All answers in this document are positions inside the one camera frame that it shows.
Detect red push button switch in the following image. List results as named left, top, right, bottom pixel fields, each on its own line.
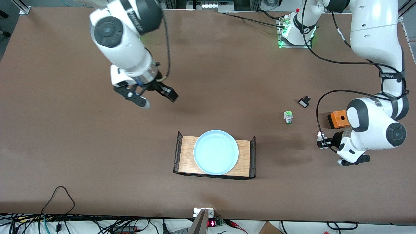
left=317, top=131, right=332, bottom=150

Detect light blue round plate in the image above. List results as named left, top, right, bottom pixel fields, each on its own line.
left=193, top=130, right=239, bottom=175

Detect wooden tray black mesh sides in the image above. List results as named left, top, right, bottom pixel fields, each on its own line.
left=173, top=131, right=256, bottom=180

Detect brown cardboard piece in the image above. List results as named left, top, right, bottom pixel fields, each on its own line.
left=258, top=221, right=284, bottom=234

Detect red clip test leads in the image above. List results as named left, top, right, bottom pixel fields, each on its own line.
left=224, top=219, right=249, bottom=234

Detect grey metal beam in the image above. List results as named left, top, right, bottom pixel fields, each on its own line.
left=188, top=209, right=208, bottom=234

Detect short aluminium profile corner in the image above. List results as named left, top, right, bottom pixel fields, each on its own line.
left=13, top=0, right=31, bottom=15

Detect long aluminium profile corner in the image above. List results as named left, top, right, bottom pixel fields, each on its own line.
left=398, top=0, right=416, bottom=22

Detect orange button enclosure box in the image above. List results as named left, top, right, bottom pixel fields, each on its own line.
left=327, top=110, right=351, bottom=130

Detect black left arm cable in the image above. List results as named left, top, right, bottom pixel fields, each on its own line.
left=301, top=0, right=409, bottom=153

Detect black cable by cardboard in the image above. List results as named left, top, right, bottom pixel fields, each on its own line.
left=327, top=221, right=358, bottom=230

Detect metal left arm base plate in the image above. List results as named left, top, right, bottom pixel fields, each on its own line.
left=278, top=16, right=313, bottom=49

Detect metal frame with lights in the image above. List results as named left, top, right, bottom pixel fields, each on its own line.
left=187, top=0, right=235, bottom=13

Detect black cable to arm base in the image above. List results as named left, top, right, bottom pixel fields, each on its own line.
left=224, top=11, right=288, bottom=28

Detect aluminium table edge rail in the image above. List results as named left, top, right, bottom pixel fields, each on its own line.
left=403, top=21, right=416, bottom=64

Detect silver metal bracket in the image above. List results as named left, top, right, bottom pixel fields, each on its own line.
left=193, top=207, right=214, bottom=218

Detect thin black looped cable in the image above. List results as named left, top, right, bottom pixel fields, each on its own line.
left=41, top=186, right=76, bottom=215

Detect tangled black cable bundle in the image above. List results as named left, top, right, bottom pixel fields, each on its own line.
left=0, top=213, right=195, bottom=234

